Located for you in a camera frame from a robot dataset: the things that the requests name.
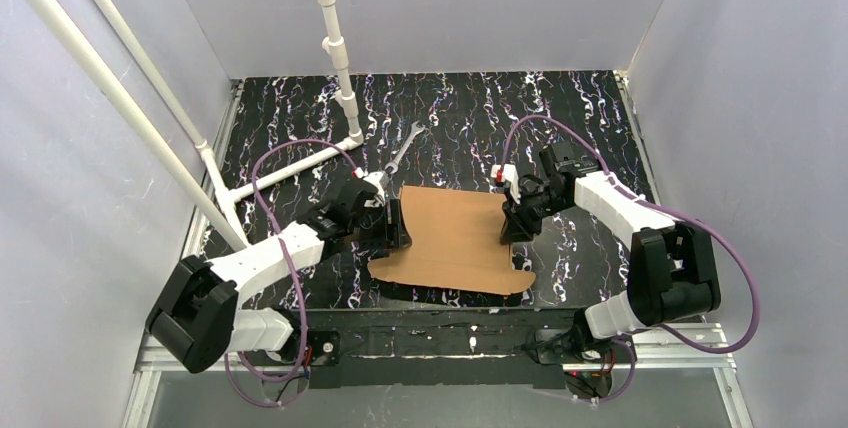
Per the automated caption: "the brown cardboard box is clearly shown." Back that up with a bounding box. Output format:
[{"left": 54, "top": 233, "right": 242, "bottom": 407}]
[{"left": 367, "top": 185, "right": 536, "bottom": 296}]

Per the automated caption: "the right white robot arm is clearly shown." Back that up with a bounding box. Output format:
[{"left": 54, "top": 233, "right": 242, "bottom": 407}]
[{"left": 490, "top": 143, "right": 721, "bottom": 357}]

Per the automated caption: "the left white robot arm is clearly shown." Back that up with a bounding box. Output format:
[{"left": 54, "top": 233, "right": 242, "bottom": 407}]
[{"left": 145, "top": 179, "right": 412, "bottom": 374}]

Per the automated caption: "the silver wrench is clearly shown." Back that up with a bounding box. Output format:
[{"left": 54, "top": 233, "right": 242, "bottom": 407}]
[{"left": 384, "top": 121, "right": 428, "bottom": 175}]

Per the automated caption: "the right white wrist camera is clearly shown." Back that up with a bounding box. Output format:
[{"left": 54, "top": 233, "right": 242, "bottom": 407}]
[{"left": 490, "top": 163, "right": 521, "bottom": 204}]

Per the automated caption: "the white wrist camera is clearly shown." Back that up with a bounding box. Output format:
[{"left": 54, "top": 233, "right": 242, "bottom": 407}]
[
  {"left": 490, "top": 163, "right": 521, "bottom": 204},
  {"left": 354, "top": 168, "right": 390, "bottom": 208}
]

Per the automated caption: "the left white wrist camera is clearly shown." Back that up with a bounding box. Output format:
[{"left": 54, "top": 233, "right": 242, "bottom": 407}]
[{"left": 354, "top": 168, "right": 390, "bottom": 208}]

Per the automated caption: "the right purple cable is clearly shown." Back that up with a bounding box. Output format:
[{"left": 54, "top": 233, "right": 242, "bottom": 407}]
[{"left": 500, "top": 114, "right": 762, "bottom": 406}]

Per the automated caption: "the purple cable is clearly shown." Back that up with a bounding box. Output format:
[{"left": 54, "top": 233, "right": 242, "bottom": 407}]
[
  {"left": 500, "top": 114, "right": 762, "bottom": 406},
  {"left": 223, "top": 138, "right": 362, "bottom": 409}
]

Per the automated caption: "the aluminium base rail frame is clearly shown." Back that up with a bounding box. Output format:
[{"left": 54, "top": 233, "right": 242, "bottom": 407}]
[{"left": 122, "top": 77, "right": 753, "bottom": 428}]

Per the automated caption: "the white pvc pipe frame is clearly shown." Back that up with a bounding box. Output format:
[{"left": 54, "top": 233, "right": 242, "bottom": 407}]
[{"left": 0, "top": 0, "right": 366, "bottom": 251}]

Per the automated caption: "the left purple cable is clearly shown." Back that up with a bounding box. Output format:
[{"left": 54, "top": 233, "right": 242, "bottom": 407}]
[{"left": 223, "top": 138, "right": 362, "bottom": 409}]

